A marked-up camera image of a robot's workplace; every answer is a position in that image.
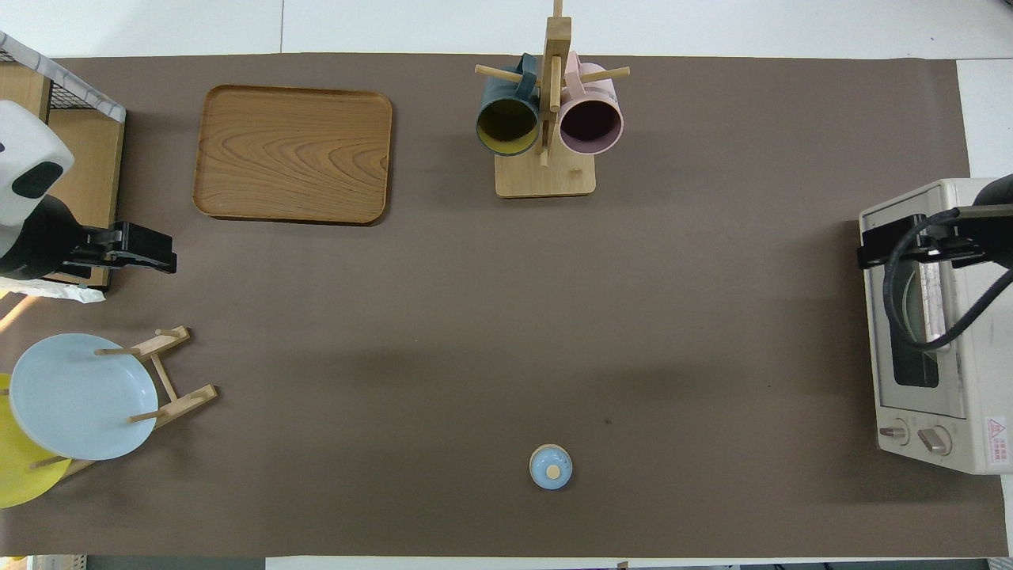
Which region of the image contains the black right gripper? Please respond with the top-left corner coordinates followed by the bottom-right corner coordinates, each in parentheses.
top-left (859, 173), bottom-right (1013, 271)

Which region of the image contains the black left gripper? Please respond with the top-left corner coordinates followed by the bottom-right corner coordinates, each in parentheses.
top-left (0, 196), bottom-right (178, 283)

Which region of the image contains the glass oven door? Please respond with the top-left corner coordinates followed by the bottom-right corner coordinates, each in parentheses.
top-left (863, 222), bottom-right (970, 420)

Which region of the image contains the cream toaster oven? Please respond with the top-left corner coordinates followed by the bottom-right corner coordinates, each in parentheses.
top-left (859, 178), bottom-right (1013, 476)

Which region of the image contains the wooden plate rack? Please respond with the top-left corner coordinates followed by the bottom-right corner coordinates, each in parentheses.
top-left (32, 325), bottom-right (218, 480)

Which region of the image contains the light blue plate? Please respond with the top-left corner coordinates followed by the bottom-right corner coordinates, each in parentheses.
top-left (9, 333), bottom-right (159, 462)

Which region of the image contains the wooden tray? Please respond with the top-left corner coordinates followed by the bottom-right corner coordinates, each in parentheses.
top-left (192, 85), bottom-right (394, 226)

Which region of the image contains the yellow plate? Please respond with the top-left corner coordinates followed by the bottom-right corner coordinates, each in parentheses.
top-left (0, 372), bottom-right (72, 509)

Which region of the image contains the pink mug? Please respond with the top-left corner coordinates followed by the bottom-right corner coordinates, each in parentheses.
top-left (558, 51), bottom-right (624, 156)

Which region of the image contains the wooden mug rack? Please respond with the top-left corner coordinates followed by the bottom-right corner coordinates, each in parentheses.
top-left (475, 0), bottom-right (632, 199)

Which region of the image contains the brown table mat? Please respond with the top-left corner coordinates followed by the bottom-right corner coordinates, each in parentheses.
top-left (0, 54), bottom-right (1010, 559)

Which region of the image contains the dark teal mug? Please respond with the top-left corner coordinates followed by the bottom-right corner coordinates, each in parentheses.
top-left (475, 54), bottom-right (541, 158)

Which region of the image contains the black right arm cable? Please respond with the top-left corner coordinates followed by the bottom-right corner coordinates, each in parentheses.
top-left (882, 206), bottom-right (1013, 352)

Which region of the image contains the wire basket with wooden shelves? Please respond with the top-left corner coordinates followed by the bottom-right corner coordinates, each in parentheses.
top-left (0, 32), bottom-right (127, 304)

